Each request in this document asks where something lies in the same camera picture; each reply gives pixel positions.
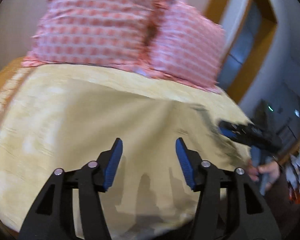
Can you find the large pink polka-dot pillow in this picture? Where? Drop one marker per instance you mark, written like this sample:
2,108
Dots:
108,33

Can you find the small pink polka-dot pillow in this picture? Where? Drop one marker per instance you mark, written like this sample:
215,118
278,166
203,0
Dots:
187,49

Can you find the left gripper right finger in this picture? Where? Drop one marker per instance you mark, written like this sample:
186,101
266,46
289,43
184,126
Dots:
230,205

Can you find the wooden door frame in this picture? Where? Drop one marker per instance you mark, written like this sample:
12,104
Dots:
250,27

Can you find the person's right hand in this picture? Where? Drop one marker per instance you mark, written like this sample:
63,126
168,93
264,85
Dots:
272,170

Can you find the beige khaki pants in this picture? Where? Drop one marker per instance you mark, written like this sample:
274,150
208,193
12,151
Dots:
149,195

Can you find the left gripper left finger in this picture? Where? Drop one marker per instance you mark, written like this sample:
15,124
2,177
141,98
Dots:
51,214

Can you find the yellow orange patterned bedspread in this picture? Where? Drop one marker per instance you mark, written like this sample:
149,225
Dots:
32,104

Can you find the right forearm dark sleeve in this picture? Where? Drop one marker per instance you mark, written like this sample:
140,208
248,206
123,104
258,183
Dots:
286,213

